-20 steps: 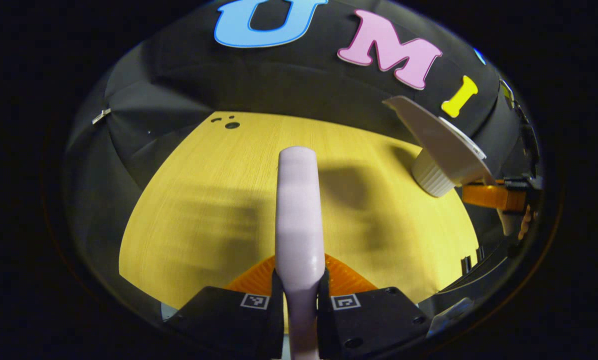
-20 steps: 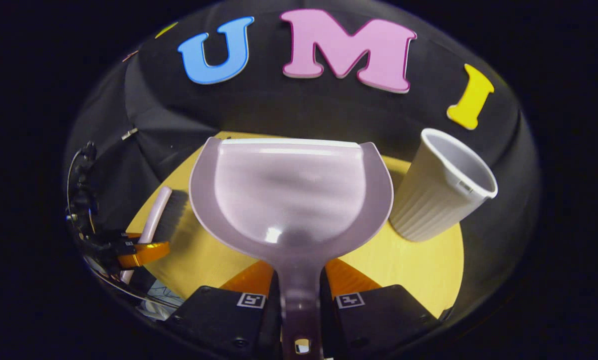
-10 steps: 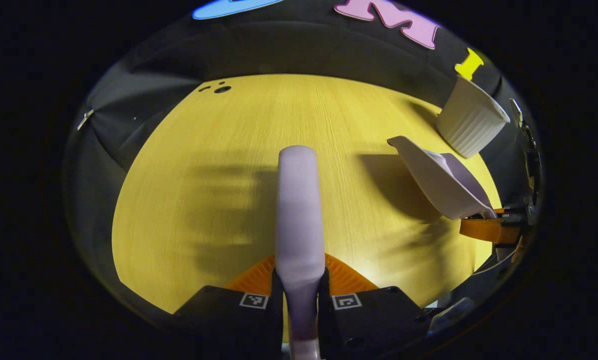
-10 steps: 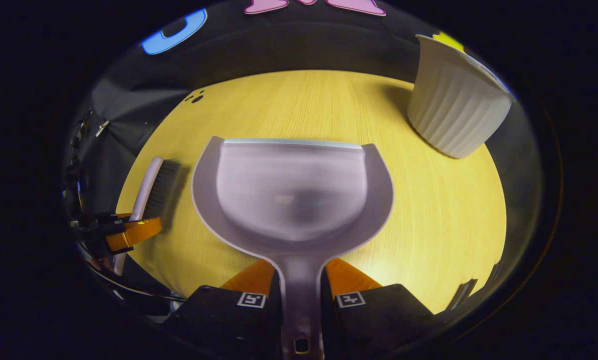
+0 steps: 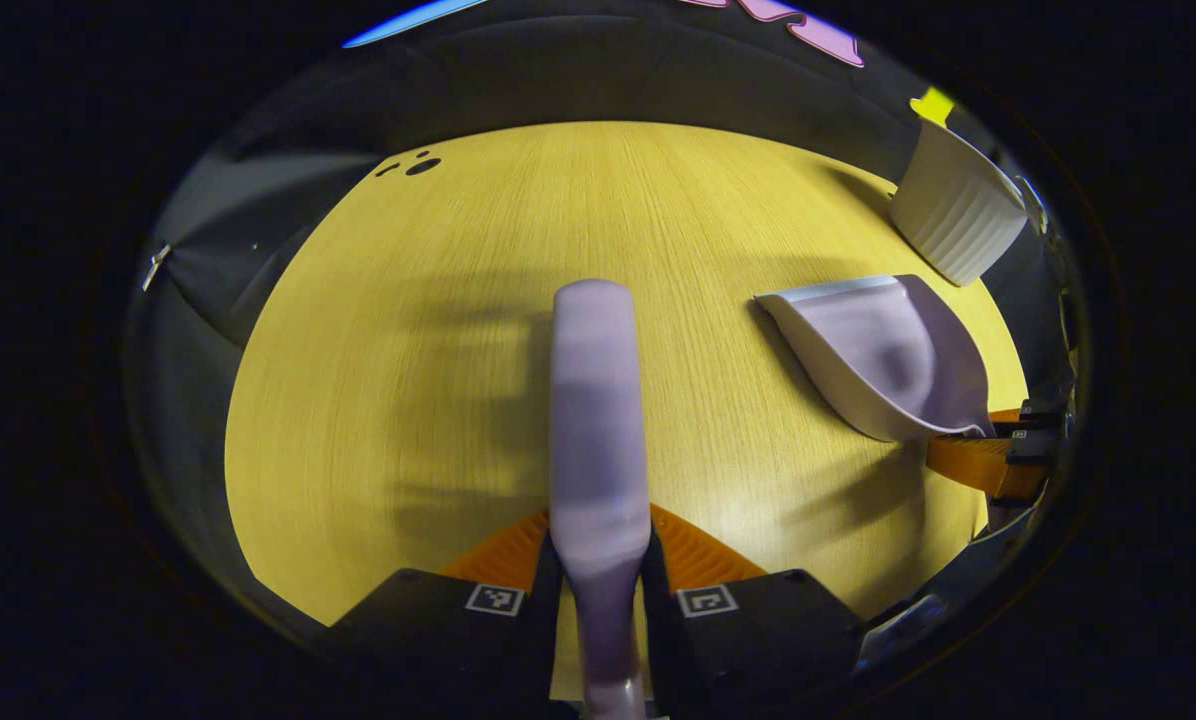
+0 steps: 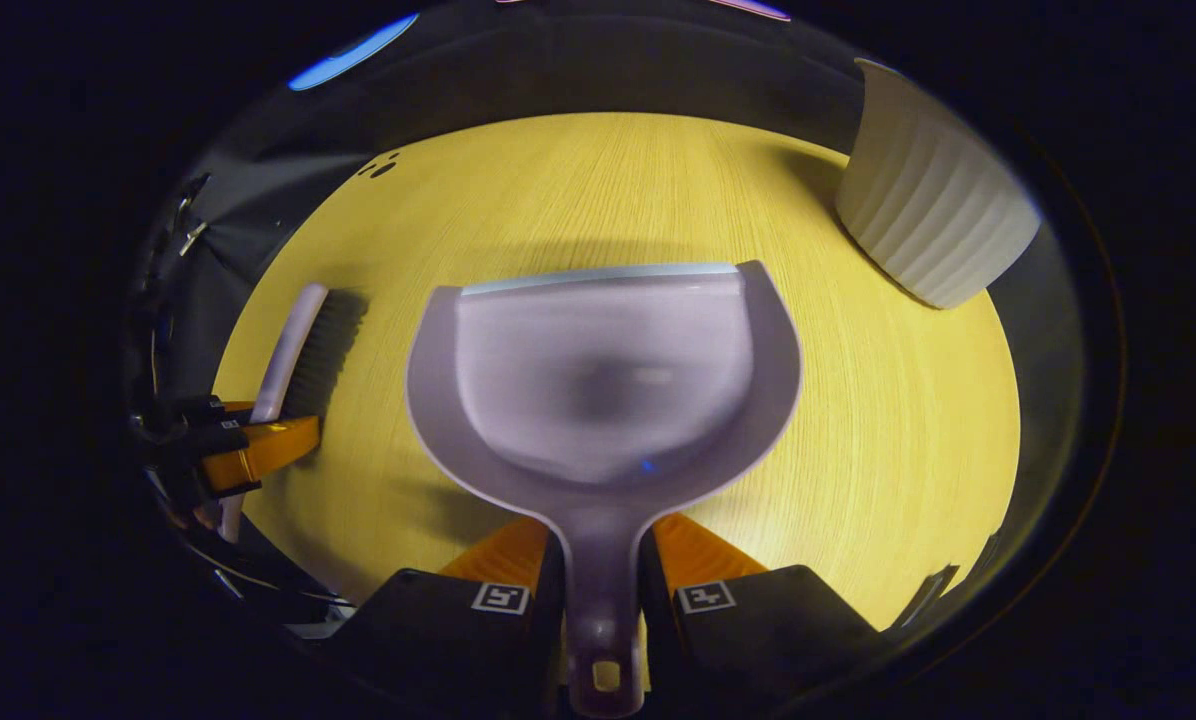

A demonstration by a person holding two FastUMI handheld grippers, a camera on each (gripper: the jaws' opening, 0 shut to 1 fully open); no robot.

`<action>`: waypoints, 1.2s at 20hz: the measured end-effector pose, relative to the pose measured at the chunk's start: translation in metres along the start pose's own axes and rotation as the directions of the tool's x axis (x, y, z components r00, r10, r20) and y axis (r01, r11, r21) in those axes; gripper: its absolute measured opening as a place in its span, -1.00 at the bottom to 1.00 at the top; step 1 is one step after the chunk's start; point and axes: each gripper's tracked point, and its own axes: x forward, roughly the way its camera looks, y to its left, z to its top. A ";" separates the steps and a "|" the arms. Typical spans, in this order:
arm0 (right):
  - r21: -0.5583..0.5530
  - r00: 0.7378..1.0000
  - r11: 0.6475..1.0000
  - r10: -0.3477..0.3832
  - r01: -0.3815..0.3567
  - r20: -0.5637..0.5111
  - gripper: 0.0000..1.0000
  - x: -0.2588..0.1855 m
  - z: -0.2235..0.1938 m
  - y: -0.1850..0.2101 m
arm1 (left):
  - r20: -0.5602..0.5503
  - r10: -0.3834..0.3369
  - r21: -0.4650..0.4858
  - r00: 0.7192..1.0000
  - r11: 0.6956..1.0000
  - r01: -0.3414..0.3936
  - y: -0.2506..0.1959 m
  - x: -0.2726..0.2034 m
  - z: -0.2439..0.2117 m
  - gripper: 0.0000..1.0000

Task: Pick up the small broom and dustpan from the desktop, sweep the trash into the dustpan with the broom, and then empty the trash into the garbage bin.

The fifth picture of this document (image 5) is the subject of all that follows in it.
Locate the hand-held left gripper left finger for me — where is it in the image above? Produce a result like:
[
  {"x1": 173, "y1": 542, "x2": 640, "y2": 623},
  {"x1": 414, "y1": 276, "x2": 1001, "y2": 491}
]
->
[{"x1": 323, "y1": 508, "x2": 565, "y2": 706}]

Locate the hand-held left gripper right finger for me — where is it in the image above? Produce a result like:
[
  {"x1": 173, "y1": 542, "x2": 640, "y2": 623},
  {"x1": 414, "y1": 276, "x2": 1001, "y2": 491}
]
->
[{"x1": 642, "y1": 503, "x2": 869, "y2": 713}]

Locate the pink dustpan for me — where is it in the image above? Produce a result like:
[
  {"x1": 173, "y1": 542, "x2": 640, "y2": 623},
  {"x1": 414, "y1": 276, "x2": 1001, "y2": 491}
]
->
[{"x1": 754, "y1": 274, "x2": 994, "y2": 444}]

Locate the small pink broom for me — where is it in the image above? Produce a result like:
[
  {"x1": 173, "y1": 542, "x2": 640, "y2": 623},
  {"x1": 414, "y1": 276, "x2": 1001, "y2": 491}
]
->
[{"x1": 548, "y1": 279, "x2": 655, "y2": 720}]

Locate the white ribbed garbage bin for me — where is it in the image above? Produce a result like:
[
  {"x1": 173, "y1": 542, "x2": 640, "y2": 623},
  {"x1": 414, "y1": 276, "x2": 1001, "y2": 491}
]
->
[{"x1": 890, "y1": 120, "x2": 1029, "y2": 288}]

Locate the wooden desktop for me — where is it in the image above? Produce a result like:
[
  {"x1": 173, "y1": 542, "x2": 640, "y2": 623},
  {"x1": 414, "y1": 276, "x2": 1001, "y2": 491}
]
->
[{"x1": 224, "y1": 121, "x2": 1031, "y2": 701}]

